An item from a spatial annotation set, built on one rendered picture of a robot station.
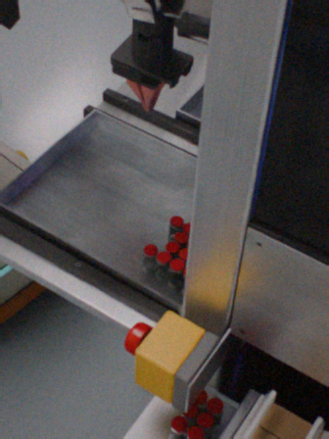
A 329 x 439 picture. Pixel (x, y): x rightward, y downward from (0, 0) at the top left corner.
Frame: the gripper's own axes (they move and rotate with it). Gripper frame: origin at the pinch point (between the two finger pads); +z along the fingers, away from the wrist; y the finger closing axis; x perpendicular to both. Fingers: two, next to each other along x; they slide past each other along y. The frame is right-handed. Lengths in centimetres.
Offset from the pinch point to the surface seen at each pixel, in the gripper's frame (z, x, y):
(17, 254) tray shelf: 14.4, -24.4, -8.0
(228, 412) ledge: 13.2, -31.7, 30.2
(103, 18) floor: 110, 141, -98
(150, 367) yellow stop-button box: -0.4, -38.1, 21.9
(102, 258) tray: 14.1, -18.8, 3.2
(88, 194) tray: 14.6, -8.9, -5.5
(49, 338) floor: 104, 8, -31
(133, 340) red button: 0.4, -35.6, 18.2
